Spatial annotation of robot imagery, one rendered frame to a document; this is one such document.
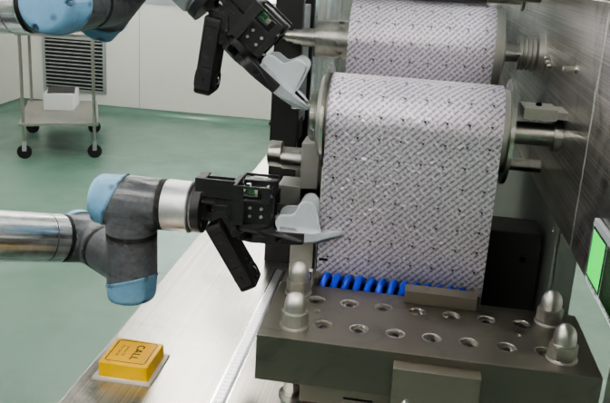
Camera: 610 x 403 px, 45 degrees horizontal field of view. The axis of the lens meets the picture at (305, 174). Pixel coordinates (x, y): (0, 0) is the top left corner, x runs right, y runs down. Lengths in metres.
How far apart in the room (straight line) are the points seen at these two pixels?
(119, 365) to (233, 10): 0.51
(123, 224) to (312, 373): 0.36
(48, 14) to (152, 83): 6.10
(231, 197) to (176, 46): 5.91
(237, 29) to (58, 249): 0.43
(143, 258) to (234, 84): 5.76
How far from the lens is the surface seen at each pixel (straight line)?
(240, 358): 1.12
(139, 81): 7.10
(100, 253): 1.16
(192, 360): 1.12
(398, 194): 1.03
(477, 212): 1.04
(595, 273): 0.82
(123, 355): 1.09
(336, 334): 0.92
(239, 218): 1.04
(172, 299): 1.30
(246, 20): 1.03
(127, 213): 1.08
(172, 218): 1.06
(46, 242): 1.18
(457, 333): 0.96
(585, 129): 0.96
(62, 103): 6.00
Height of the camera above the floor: 1.46
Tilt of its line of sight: 16 degrees down
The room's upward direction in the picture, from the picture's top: 3 degrees clockwise
